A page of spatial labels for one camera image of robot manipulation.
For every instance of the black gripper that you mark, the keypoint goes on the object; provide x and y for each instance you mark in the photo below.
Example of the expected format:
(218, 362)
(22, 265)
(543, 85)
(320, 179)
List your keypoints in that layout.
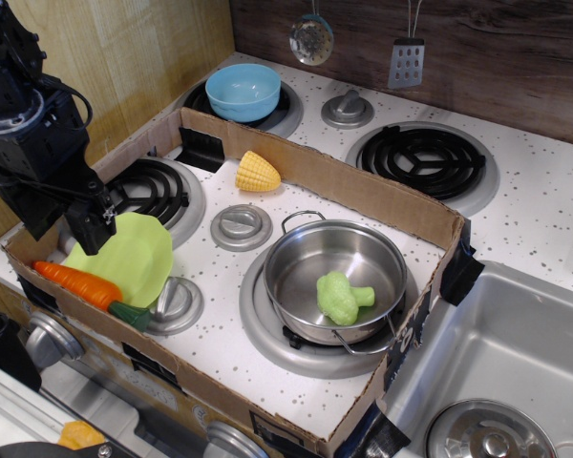
(44, 175)

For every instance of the stainless steel pan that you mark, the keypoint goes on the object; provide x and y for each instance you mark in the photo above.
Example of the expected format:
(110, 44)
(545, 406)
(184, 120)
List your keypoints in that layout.
(312, 246)

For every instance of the green toy broccoli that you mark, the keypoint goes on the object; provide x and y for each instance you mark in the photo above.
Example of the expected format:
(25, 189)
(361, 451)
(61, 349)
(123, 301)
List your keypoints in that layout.
(339, 301)

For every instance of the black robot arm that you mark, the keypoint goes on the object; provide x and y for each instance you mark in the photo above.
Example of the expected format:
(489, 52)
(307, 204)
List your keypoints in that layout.
(21, 74)

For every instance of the light green plate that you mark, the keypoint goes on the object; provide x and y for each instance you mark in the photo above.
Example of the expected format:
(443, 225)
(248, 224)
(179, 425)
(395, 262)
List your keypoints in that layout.
(138, 258)

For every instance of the orange toy carrot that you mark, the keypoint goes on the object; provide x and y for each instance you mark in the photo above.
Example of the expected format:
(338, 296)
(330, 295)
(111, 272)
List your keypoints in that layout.
(100, 293)

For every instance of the front left burner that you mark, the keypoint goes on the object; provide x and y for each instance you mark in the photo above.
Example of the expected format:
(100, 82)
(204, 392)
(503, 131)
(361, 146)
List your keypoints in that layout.
(164, 189)

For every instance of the burner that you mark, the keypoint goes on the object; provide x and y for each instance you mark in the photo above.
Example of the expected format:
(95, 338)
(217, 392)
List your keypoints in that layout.
(164, 189)
(283, 121)
(439, 161)

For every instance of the silver knob front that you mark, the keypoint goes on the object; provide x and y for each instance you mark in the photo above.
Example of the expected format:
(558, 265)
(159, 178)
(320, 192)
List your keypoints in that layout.
(178, 306)

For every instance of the silver oven knob left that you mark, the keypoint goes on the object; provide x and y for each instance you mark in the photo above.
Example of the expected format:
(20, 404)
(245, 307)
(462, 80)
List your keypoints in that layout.
(50, 342)

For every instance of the silver oven knob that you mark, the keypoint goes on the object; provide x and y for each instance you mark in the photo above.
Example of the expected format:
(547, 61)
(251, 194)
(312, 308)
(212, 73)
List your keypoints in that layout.
(50, 342)
(225, 441)

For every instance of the silver knob centre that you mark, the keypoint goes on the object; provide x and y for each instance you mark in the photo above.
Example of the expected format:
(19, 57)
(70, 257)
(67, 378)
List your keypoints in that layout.
(240, 228)

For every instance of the yellow toy corn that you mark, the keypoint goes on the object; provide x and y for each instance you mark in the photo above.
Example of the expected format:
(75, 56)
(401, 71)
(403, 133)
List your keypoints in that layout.
(256, 174)

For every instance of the blue bowl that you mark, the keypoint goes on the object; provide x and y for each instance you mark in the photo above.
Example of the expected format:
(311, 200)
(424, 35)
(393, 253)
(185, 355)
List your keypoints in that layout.
(243, 92)

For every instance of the orange yellow object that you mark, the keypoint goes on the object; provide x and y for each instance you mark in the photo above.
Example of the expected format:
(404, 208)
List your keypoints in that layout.
(77, 435)

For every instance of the back left burner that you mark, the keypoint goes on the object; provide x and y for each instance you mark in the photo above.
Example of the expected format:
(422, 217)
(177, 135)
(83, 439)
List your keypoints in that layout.
(283, 121)

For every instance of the silver oven knob middle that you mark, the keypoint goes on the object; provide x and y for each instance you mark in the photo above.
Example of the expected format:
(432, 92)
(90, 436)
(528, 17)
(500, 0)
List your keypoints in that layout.
(225, 441)

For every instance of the silver knob top back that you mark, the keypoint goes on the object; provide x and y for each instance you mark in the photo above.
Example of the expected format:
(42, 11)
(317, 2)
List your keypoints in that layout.
(347, 111)

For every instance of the hanging slotted spoon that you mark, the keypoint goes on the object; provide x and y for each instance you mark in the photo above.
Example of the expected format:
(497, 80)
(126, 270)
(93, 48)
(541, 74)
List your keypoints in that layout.
(311, 38)

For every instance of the hanging metal spatula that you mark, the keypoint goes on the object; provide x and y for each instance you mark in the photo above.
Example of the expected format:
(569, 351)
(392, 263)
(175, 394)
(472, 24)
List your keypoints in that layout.
(407, 60)

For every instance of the back right burner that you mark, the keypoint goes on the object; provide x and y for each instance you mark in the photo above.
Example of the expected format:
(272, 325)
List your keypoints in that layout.
(439, 161)

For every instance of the steel sink basin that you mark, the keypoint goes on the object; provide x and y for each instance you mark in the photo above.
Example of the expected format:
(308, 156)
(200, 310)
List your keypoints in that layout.
(509, 341)

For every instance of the steel pot lid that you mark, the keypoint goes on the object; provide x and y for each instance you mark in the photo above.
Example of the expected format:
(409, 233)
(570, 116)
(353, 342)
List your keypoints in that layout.
(485, 428)

